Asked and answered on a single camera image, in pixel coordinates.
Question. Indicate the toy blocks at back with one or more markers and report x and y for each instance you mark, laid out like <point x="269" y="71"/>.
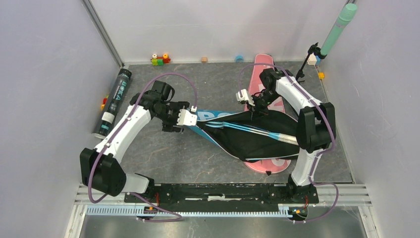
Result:
<point x="160" y="60"/>

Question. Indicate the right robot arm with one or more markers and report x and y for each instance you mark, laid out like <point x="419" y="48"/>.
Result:
<point x="316" y="129"/>

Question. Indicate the blue racket cover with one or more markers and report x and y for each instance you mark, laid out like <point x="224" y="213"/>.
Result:
<point x="247" y="146"/>

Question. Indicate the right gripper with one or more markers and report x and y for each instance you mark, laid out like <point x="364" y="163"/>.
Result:
<point x="257" y="108"/>

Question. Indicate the black mini tripod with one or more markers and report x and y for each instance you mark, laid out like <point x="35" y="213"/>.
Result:
<point x="311" y="59"/>

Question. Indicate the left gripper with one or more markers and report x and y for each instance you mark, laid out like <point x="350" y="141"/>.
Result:
<point x="168" y="127"/>

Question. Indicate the green foam tube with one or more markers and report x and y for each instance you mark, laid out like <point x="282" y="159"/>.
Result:
<point x="345" y="16"/>

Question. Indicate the toy blocks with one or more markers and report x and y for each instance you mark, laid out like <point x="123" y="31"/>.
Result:
<point x="104" y="102"/>
<point x="160" y="60"/>

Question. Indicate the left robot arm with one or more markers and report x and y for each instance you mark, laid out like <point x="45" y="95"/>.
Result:
<point x="100" y="166"/>

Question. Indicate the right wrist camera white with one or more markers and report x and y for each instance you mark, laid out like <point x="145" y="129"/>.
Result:
<point x="244" y="97"/>

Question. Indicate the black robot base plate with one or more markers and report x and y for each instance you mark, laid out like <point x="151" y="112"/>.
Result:
<point x="228" y="197"/>

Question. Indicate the white slotted cable duct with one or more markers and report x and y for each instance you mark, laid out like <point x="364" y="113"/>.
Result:
<point x="142" y="211"/>

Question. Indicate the toy blocks at left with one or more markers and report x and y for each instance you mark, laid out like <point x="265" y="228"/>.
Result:
<point x="104" y="102"/>

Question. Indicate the black shuttlecock tube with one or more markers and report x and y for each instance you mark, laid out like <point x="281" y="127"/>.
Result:
<point x="112" y="104"/>

